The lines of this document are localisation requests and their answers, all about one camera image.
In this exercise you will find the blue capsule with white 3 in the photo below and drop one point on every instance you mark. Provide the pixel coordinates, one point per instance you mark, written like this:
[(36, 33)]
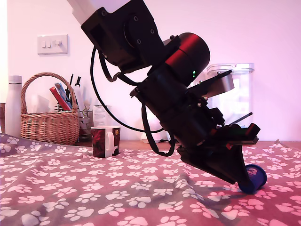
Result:
[(259, 177)]

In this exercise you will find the thin dark stick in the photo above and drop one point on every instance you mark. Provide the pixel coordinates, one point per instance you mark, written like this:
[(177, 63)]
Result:
[(244, 117)]

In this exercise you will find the clear plastic storage container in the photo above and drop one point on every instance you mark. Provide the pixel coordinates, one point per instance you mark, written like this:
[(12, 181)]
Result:
[(242, 99)]

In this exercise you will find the white printed leaflet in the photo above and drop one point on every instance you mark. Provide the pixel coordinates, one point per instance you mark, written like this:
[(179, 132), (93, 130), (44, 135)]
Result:
[(100, 115)]

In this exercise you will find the dark red printed mug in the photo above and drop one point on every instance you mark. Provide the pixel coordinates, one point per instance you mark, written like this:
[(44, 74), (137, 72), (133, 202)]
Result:
[(100, 141)]

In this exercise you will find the paw print tablecloth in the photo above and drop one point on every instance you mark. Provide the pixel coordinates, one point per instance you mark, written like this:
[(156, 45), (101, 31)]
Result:
[(94, 188)]

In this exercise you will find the red box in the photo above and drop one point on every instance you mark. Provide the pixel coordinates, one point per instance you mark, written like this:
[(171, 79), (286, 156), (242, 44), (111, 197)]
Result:
[(60, 99)]

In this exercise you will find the blue book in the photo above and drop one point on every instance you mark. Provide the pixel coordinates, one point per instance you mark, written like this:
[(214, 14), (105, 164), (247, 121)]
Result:
[(61, 88)]

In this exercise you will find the white metal bottle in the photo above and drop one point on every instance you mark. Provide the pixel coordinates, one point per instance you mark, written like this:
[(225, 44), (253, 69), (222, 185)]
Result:
[(13, 106)]

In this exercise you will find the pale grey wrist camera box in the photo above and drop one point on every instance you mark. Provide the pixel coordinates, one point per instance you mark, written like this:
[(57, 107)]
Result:
[(223, 86)]

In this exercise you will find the white wall light switch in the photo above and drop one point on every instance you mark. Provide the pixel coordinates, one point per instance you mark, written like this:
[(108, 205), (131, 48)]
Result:
[(53, 44)]

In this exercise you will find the brown wooden post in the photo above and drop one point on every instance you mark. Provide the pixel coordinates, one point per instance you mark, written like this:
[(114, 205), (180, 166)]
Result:
[(2, 117)]

